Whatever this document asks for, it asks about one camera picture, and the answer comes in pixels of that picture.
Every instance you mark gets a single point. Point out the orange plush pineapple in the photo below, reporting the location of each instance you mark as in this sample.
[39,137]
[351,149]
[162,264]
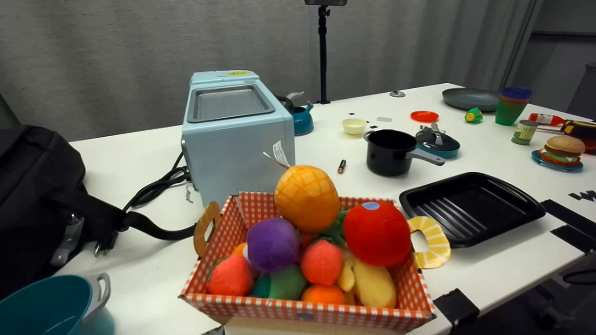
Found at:
[308,197]

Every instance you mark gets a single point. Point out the small green toy can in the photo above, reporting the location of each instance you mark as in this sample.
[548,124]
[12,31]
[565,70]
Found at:
[524,132]

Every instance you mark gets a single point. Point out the green yellow toy fruit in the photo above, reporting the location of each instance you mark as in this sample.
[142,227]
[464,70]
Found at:
[473,115]

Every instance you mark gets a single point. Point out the small teal pot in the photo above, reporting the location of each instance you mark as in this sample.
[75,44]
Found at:
[300,108]

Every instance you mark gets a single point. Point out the teal frying pan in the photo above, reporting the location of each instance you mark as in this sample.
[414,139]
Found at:
[446,152]

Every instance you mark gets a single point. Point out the dark grey plate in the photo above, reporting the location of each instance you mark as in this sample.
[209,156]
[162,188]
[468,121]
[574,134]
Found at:
[466,98]

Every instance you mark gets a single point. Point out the black backpack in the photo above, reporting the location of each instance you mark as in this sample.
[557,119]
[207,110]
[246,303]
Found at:
[45,210]

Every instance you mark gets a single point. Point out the small cream bowl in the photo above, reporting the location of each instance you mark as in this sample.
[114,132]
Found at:
[354,126]

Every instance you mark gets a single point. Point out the black pot with grey handle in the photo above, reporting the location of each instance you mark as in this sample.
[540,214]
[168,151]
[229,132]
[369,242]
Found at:
[390,152]

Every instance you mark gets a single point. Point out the purple plush fruit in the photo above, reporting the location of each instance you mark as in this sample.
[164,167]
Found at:
[272,244]

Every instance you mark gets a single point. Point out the large teal pot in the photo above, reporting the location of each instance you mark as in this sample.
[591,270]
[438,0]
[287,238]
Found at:
[60,305]

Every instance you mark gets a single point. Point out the red checkered fruit basket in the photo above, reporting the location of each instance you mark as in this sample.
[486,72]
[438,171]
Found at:
[414,303]

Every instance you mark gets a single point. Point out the light blue toaster oven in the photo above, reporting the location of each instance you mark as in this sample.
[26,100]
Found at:
[237,136]

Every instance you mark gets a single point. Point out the orange round lid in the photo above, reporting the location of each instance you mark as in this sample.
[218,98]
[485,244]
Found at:
[425,115]

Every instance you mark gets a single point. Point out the red and white tube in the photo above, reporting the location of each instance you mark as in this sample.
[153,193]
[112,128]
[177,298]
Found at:
[546,119]

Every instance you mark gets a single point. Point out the black camera tripod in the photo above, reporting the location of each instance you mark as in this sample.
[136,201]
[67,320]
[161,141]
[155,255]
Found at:
[323,11]

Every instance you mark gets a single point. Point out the red plush tomato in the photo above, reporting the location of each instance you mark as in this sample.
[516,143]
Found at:
[377,232]

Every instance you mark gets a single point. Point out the green plastic cup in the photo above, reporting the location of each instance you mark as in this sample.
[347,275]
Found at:
[511,104]

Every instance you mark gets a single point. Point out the black grill tray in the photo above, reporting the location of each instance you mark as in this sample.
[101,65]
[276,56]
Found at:
[472,206]

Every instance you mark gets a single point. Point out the teal plate under burger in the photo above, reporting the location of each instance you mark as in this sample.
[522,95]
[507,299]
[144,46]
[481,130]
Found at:
[535,156]

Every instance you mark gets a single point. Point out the toy hamburger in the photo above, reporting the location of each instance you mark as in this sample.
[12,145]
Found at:
[563,151]

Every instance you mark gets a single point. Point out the yellow pineapple slice toy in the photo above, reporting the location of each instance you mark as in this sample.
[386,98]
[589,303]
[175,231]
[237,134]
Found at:
[438,245]

